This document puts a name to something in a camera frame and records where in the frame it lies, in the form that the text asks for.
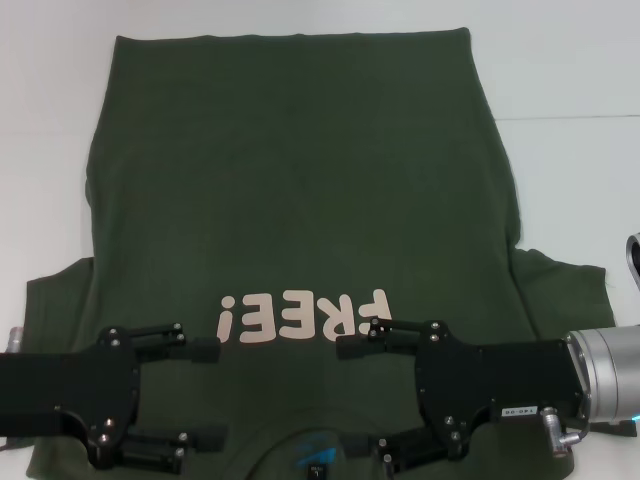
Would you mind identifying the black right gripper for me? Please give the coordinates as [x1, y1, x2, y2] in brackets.
[335, 318, 587, 477]

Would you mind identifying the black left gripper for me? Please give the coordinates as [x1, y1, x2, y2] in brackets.
[0, 321, 229, 474]

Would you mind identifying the dark green FREE! t-shirt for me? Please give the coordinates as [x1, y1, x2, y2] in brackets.
[24, 27, 619, 480]

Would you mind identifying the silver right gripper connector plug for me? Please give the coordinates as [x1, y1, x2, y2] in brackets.
[541, 406, 575, 459]

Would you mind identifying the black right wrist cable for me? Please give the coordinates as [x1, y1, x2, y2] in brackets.
[562, 417, 640, 444]

